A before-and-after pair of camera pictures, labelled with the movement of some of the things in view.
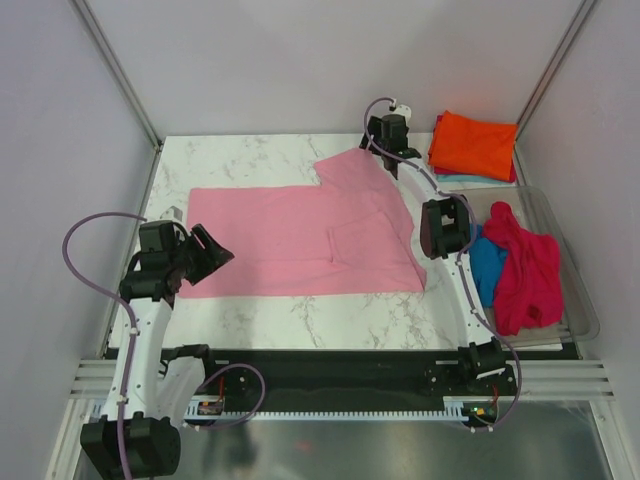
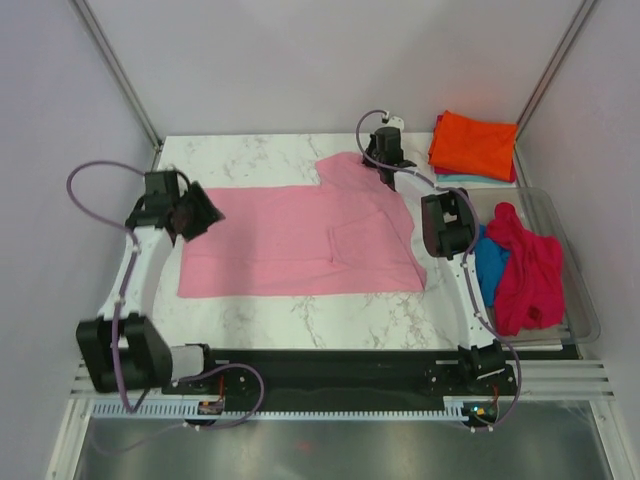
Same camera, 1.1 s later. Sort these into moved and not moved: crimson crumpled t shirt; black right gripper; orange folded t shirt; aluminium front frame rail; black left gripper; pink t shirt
Moved: black right gripper; black left gripper
Not moved: crimson crumpled t shirt; orange folded t shirt; pink t shirt; aluminium front frame rail
